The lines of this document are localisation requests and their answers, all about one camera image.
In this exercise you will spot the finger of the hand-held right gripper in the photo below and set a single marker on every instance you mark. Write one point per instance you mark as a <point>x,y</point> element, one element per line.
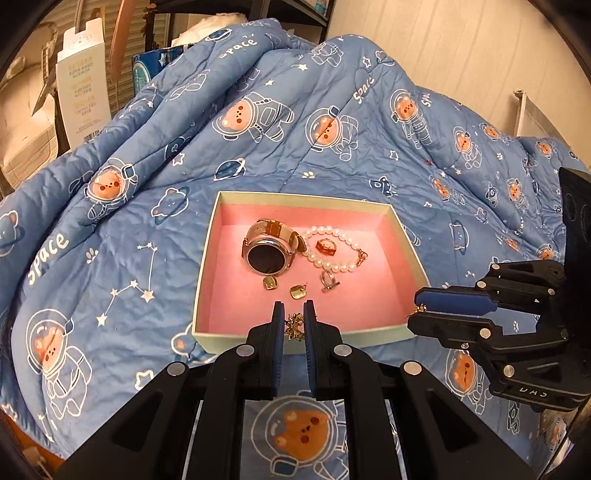
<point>452,330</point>
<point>457,299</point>

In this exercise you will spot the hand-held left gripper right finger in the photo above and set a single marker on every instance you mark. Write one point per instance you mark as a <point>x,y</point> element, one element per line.
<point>308,355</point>

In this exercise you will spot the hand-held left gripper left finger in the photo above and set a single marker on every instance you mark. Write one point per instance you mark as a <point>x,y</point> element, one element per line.
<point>278,355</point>

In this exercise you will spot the gold dangle earring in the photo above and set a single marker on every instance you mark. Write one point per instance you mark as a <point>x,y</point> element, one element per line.
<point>418,308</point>
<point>293,325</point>

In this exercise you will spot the gold square earring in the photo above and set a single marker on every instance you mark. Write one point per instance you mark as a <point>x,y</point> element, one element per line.
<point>297,291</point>
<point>270,283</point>

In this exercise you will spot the mint green box pink inside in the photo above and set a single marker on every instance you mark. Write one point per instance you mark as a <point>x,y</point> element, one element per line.
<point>231,277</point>

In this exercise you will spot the rose gold wrist watch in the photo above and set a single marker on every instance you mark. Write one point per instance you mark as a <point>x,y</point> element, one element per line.
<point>265,256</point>

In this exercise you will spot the grey fabric rack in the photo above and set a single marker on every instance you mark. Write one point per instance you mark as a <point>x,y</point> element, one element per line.
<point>540,115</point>

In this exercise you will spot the blue astronaut bear blanket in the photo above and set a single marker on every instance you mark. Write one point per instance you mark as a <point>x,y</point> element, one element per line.
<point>138,207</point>

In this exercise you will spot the blue tissue pack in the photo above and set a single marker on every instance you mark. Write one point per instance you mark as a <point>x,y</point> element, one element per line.
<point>147,69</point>

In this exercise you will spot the black metal shelf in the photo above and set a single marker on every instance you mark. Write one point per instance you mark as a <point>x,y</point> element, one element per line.
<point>300,13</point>

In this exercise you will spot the tall white carton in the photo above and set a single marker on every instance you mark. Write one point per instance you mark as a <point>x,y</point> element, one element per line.
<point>83,92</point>

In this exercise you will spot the white plastic bag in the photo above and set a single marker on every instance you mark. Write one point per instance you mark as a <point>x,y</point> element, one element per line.
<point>207,25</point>

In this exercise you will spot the white baby high chair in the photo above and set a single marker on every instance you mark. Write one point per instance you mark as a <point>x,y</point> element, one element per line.
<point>23,129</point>

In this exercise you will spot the louvered wardrobe door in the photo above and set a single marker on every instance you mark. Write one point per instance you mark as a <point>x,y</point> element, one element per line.
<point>159,30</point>

